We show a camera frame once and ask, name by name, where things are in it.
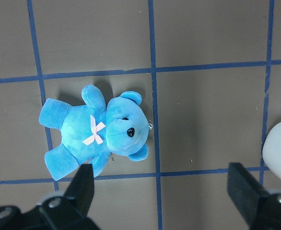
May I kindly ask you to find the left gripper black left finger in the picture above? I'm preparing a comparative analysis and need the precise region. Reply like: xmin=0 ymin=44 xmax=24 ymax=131
xmin=39 ymin=164 xmax=99 ymax=230

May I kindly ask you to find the blue teddy bear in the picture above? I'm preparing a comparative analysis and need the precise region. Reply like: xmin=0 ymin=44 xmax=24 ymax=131
xmin=39 ymin=85 xmax=152 ymax=181

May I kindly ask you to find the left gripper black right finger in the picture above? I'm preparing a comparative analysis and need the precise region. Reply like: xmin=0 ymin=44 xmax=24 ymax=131
xmin=227 ymin=162 xmax=281 ymax=230

